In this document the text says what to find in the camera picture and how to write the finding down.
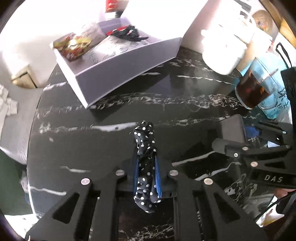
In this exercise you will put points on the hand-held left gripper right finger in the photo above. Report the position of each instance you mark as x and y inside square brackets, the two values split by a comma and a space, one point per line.
[158, 176]

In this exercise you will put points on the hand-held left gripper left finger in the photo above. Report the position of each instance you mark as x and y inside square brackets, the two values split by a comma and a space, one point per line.
[135, 166]

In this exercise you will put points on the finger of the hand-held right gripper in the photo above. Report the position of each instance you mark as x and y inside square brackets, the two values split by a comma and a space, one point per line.
[231, 148]
[281, 133]

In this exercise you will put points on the small black box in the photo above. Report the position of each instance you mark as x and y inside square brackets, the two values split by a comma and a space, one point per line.
[232, 129]

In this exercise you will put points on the black polka dot scrunchie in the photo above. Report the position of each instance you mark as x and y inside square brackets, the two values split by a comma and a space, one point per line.
[145, 148]

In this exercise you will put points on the lavender gift box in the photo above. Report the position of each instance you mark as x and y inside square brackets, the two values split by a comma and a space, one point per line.
[115, 69]

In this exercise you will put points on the white green-print packet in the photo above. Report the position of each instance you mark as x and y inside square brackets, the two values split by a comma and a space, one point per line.
[115, 49]
[94, 32]

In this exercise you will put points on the brown snack packet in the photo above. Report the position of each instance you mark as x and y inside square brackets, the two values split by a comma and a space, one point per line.
[74, 45]

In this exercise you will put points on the long red snack packet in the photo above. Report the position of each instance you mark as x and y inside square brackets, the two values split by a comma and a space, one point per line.
[113, 31]

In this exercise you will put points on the person's right hand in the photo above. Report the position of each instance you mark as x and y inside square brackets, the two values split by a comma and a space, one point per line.
[286, 192]

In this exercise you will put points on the blue plastic bag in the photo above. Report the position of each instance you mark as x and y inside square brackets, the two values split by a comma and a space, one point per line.
[277, 102]

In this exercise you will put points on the glass cup of tea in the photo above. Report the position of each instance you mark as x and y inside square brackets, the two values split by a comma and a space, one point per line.
[249, 90]

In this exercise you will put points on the copper metal straw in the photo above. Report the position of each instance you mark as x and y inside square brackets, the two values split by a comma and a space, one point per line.
[270, 73]

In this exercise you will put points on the cream water bottle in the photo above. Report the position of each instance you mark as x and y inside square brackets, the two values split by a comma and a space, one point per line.
[222, 55]

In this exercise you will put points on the grey cloth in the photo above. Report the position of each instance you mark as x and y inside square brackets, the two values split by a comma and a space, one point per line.
[7, 102]

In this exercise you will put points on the red sauce jar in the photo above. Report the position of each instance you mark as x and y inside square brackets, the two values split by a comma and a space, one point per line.
[111, 5]

